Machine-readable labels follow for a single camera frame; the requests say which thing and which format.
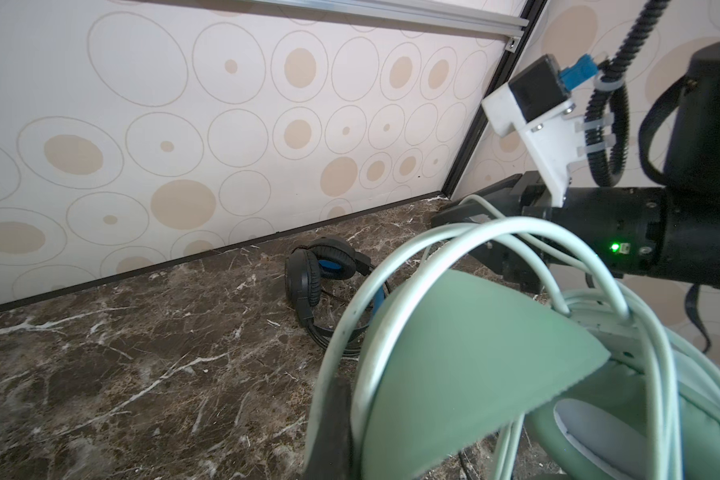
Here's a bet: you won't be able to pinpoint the black blue headphones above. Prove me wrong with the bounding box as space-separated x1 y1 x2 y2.
284 236 375 350

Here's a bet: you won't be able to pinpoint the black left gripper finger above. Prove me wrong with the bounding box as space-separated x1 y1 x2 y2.
304 377 355 480

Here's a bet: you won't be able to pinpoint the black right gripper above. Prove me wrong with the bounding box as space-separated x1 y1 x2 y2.
431 171 666 293

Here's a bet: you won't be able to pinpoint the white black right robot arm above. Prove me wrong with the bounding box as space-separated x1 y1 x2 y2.
432 1 720 328

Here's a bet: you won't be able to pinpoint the black vertical frame post right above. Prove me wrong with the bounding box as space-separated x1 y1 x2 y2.
440 1 548 199

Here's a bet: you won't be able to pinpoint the silver aluminium back rail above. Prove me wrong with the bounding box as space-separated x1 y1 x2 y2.
254 0 530 52

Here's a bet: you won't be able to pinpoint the mint green headphones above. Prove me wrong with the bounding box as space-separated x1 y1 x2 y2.
304 215 720 480

